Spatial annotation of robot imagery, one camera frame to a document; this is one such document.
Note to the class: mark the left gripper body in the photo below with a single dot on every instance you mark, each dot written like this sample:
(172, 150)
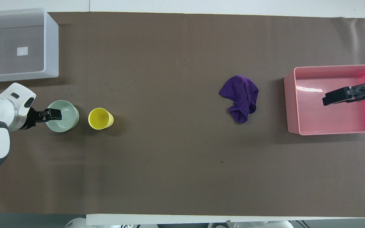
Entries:
(31, 119)

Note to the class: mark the pink plastic box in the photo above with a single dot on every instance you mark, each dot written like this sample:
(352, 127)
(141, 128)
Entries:
(309, 110)

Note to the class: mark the translucent white plastic box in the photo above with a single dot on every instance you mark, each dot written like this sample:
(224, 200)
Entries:
(14, 41)

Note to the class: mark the pale green bowl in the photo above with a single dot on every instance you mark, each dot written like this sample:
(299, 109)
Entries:
(69, 123)

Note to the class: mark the yellow plastic cup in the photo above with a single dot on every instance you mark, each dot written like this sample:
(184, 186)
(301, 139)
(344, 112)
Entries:
(99, 118)

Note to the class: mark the purple cloth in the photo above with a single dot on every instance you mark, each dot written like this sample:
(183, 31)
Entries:
(241, 95)

